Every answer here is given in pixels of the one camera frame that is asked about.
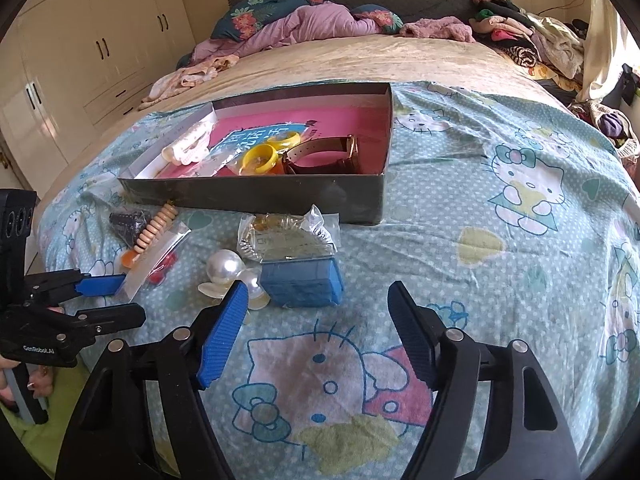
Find gold jewelry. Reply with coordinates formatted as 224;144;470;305
236;205;342;263

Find beige bed cover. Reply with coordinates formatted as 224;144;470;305
36;35;566;218

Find green sleeve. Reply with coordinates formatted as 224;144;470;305
1;360;90;477

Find dark cardboard tray box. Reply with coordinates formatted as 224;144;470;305
118;82;393;224

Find pink book with blue label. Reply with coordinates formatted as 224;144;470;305
159;104;392;179

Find earring cards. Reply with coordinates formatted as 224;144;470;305
194;145;247;178

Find basket with purple cloth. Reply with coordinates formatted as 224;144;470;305
568;101;639;162

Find hello kitty blue bedsheet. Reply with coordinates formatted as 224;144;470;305
37;79;640;480

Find pink fuzzy garment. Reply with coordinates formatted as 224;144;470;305
399;16;475;44

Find left hand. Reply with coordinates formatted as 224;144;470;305
0;356;54;406

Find pearl hair clip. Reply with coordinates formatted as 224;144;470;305
198;249;270;311

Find purple blanket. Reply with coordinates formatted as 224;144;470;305
191;2;383;64

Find pile of clothes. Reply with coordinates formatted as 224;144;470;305
469;0;588;92

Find blue pill box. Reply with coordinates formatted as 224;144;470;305
259;257;344;308

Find pink cream clothing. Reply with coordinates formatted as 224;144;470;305
138;54;240;110

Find cream wardrobe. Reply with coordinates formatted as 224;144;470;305
1;0;194;195

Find cream hair claw clip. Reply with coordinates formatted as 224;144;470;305
160;130;210;166

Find orange spiral hair clip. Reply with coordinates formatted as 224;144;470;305
120;202;178;270

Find cream curtain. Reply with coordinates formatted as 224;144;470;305
576;0;639;102

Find floral dark pillow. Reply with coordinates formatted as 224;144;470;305
210;0;326;42

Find brown leather wristwatch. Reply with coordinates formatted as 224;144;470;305
282;136;360;174

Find white packet in bag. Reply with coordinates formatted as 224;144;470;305
115;222;191;302

